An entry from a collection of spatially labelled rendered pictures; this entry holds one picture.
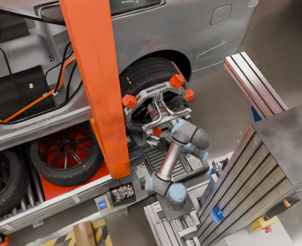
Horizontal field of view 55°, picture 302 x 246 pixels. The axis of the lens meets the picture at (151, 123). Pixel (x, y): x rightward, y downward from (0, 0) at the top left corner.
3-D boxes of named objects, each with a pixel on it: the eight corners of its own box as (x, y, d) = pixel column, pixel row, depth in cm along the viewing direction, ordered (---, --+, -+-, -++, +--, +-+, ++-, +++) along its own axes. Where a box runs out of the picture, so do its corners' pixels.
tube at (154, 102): (156, 102, 237) (156, 94, 228) (166, 120, 228) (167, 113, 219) (136, 110, 233) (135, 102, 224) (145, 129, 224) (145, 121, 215)
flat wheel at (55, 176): (79, 115, 313) (75, 102, 293) (118, 157, 288) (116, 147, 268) (24, 152, 290) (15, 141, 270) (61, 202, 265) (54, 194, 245)
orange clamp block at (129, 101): (134, 95, 229) (126, 93, 222) (138, 103, 226) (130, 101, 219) (128, 101, 232) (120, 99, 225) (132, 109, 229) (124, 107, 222)
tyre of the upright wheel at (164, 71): (176, 45, 241) (100, 72, 228) (190, 65, 230) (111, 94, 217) (172, 92, 298) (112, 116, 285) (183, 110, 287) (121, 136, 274)
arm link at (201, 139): (216, 133, 179) (209, 152, 225) (200, 125, 182) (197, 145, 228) (207, 149, 176) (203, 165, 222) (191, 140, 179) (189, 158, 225)
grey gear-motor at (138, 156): (130, 136, 322) (128, 119, 292) (146, 169, 303) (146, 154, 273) (115, 142, 318) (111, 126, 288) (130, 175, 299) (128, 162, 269)
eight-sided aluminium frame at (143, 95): (179, 112, 280) (185, 74, 234) (182, 116, 277) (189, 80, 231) (126, 132, 268) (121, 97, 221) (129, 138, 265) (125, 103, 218)
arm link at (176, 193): (180, 208, 199) (182, 203, 187) (162, 198, 203) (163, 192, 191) (188, 194, 204) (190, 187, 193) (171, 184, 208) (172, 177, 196)
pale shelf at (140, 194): (140, 179, 261) (140, 178, 259) (148, 196, 253) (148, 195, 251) (95, 199, 251) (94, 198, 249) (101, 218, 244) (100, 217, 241)
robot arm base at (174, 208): (189, 206, 210) (191, 202, 201) (170, 215, 207) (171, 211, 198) (180, 187, 217) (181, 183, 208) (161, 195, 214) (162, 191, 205)
